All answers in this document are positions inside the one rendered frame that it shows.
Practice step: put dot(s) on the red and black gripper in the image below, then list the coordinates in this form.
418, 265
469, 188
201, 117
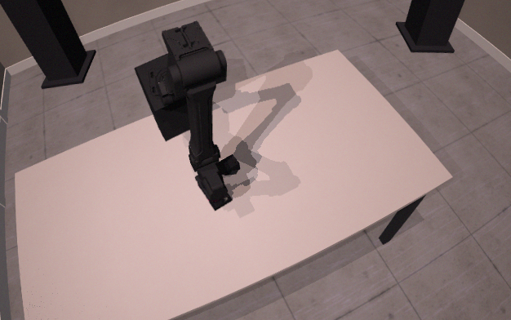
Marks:
201, 186

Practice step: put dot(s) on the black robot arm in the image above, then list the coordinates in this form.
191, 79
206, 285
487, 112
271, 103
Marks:
195, 61

